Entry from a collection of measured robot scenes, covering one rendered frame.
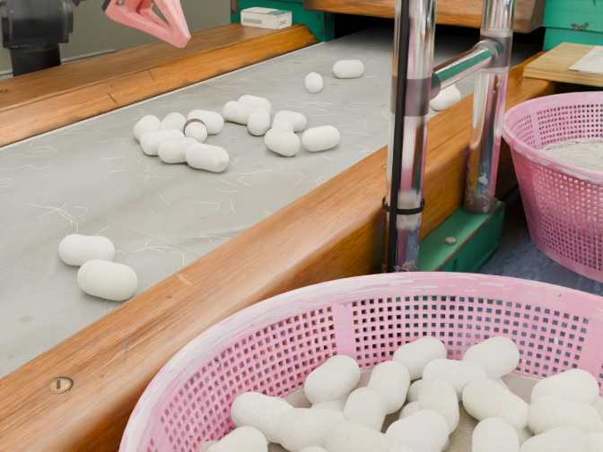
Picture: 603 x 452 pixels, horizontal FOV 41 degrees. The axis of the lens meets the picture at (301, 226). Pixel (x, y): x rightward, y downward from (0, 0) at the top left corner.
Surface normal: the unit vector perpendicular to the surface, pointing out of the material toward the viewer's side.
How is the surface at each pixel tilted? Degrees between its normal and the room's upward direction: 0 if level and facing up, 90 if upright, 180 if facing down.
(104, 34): 89
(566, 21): 90
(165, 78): 45
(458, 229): 0
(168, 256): 0
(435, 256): 0
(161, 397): 75
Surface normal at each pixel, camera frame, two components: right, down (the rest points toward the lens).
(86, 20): -0.60, 0.31
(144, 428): 0.97, -0.21
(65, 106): 0.61, -0.50
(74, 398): 0.00, -0.91
